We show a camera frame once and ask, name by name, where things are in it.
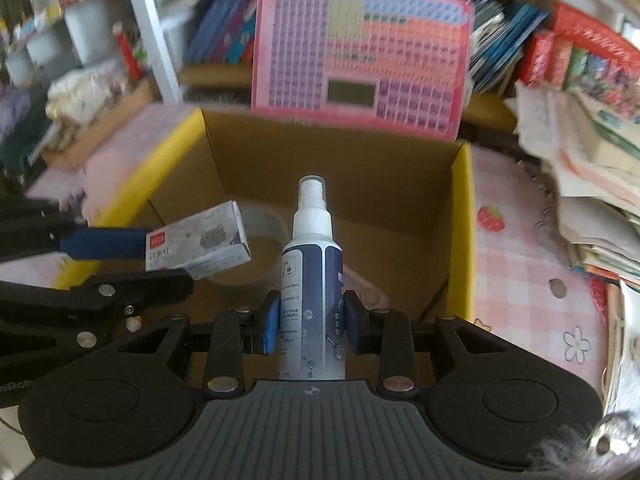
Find white spray bottle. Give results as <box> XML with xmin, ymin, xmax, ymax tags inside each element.
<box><xmin>279</xmin><ymin>176</ymin><xmax>346</xmax><ymax>382</ymax></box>

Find small grey card box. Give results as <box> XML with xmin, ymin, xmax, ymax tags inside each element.
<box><xmin>145</xmin><ymin>200</ymin><xmax>250</xmax><ymax>280</ymax></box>

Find clear packing tape roll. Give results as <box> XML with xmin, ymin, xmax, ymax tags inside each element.
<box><xmin>209</xmin><ymin>200</ymin><xmax>290</xmax><ymax>288</ymax></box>

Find pink utility knife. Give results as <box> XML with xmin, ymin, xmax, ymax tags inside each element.
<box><xmin>343</xmin><ymin>266</ymin><xmax>390</xmax><ymax>310</ymax></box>

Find wooden chessboard box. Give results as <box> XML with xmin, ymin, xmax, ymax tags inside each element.
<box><xmin>41</xmin><ymin>76</ymin><xmax>160</xmax><ymax>172</ymax></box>

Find pile of clothes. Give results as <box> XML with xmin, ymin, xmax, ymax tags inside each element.
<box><xmin>1</xmin><ymin>84</ymin><xmax>52</xmax><ymax>188</ymax></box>

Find yellow cardboard box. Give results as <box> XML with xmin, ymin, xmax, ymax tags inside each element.
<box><xmin>78</xmin><ymin>108</ymin><xmax>475</xmax><ymax>319</ymax></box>

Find floral tissue box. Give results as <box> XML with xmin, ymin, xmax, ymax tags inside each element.
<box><xmin>46</xmin><ymin>58</ymin><xmax>129</xmax><ymax>127</ymax></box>

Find red cylinder bottle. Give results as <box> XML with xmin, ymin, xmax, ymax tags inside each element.
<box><xmin>112</xmin><ymin>22</ymin><xmax>143</xmax><ymax>81</ymax></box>

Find pink learning tablet toy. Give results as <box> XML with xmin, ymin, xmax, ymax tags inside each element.
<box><xmin>250</xmin><ymin>0</ymin><xmax>474</xmax><ymax>141</ymax></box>

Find row of blue books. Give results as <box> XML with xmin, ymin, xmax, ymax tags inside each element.
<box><xmin>183</xmin><ymin>0</ymin><xmax>258</xmax><ymax>66</ymax></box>

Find stack of papers and books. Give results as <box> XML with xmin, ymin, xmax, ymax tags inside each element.
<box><xmin>514</xmin><ymin>81</ymin><xmax>639</xmax><ymax>287</ymax></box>

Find red books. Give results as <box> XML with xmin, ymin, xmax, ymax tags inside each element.
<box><xmin>516</xmin><ymin>3</ymin><xmax>639</xmax><ymax>118</ymax></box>

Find white bookshelf frame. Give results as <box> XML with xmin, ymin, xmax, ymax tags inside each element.
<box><xmin>131</xmin><ymin>0</ymin><xmax>183</xmax><ymax>104</ymax></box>

